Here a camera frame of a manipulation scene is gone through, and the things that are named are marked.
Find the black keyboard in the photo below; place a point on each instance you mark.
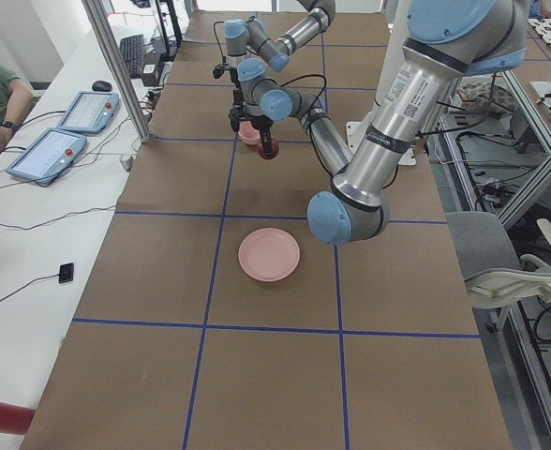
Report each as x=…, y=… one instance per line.
x=132, y=51

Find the grey white office chair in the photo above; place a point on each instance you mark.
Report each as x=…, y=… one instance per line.
x=496, y=277

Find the far blue teach pendant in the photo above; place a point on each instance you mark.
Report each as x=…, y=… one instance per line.
x=89, y=112

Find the pink bowl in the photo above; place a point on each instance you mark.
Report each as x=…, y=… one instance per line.
x=248, y=134

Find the red cylinder bottle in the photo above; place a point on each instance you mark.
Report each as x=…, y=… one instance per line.
x=15, y=419

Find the black computer mouse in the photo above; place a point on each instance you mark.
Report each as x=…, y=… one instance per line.
x=101, y=86

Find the blue teach pendant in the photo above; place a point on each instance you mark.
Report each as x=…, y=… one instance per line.
x=53, y=152
x=89, y=112

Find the near blue teach pendant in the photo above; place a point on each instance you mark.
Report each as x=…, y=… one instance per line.
x=53, y=152

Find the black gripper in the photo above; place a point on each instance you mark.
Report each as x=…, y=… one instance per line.
x=237, y=99
x=265, y=137

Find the small black puck device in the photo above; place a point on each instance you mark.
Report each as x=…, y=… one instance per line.
x=66, y=272

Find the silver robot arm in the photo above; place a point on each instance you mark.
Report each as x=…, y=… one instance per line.
x=249, y=51
x=445, y=40

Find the red apple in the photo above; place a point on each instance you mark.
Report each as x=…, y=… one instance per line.
x=270, y=151

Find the aluminium frame post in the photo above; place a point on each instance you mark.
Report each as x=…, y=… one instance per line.
x=109, y=48

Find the pink plate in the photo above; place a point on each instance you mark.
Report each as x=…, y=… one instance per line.
x=269, y=254

